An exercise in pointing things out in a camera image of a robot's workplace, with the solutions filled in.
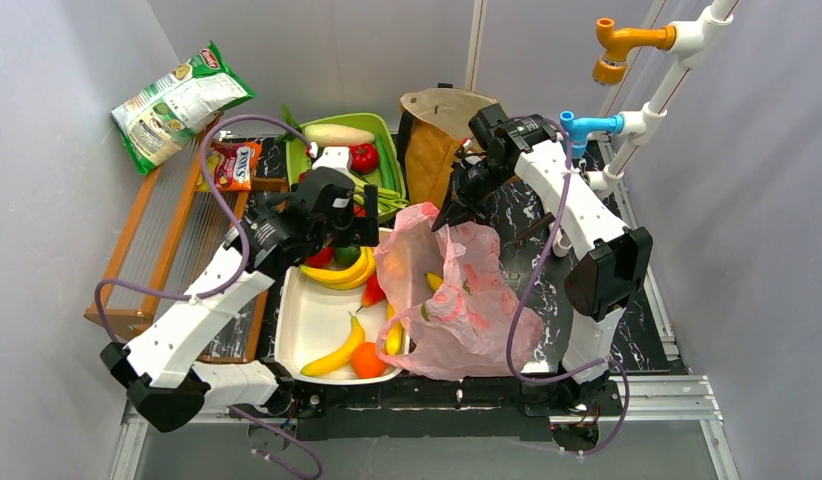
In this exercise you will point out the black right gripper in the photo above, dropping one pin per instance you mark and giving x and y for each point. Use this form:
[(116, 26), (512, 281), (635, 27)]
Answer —
[(455, 201)]

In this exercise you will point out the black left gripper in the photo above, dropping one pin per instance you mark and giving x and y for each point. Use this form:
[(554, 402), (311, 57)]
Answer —
[(366, 225)]

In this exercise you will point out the single yellow banana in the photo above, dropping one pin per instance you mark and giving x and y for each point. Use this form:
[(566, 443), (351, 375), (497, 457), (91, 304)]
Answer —
[(434, 281), (339, 357)]

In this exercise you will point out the red tomato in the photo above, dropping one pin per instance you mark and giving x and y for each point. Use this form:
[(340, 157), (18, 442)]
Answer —
[(365, 158)]

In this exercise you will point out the pink plastic grocery bag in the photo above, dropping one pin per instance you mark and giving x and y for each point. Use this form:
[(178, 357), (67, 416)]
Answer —
[(473, 326)]

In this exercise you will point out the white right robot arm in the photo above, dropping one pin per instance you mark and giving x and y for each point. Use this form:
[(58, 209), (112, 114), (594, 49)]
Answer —
[(612, 257)]

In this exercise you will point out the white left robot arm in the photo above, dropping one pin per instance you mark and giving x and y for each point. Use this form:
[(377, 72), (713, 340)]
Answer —
[(160, 370)]

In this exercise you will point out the brown paper bag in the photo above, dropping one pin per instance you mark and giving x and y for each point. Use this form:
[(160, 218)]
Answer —
[(433, 122)]

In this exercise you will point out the yellow banana by bag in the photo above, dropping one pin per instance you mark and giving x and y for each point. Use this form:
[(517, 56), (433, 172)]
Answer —
[(394, 342)]

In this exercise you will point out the orange candy bag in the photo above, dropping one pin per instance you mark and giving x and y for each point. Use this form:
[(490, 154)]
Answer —
[(233, 164)]

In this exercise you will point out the green chips bag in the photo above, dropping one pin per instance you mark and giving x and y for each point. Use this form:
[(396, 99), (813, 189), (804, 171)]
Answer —
[(167, 115)]

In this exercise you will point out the green lime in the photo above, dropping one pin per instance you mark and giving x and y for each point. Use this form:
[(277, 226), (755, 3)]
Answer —
[(346, 256)]

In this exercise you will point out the yellow banana bunch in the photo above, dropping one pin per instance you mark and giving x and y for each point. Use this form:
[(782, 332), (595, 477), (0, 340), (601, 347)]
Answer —
[(349, 278)]

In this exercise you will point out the red apple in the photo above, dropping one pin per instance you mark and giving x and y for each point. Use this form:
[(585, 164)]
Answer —
[(321, 259)]

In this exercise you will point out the green white leek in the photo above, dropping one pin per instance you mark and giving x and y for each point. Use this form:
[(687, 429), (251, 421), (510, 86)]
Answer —
[(389, 201)]

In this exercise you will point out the green cucumber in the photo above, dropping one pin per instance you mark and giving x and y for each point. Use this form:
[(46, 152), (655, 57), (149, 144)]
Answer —
[(385, 170)]

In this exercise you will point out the green vegetable tray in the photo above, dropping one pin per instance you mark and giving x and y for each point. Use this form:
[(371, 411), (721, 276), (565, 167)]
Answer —
[(375, 124)]

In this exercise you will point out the white fruit tray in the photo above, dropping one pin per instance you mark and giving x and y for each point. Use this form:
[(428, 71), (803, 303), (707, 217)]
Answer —
[(314, 320)]

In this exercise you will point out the white radish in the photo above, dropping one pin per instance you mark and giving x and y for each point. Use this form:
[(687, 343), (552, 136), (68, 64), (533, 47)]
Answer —
[(335, 135)]

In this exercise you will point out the orange fruit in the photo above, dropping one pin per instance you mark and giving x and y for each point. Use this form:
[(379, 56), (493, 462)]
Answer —
[(366, 363)]

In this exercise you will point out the blue faucet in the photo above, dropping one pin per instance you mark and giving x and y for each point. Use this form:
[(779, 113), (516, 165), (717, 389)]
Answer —
[(579, 128)]

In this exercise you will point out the wooden rack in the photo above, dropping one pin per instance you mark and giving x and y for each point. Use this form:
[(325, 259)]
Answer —
[(171, 233)]

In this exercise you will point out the orange faucet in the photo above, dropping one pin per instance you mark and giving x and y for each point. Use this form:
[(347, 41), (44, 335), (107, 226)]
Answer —
[(617, 43)]

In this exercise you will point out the aluminium base frame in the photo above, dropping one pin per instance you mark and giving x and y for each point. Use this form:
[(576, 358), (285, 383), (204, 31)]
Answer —
[(410, 406)]

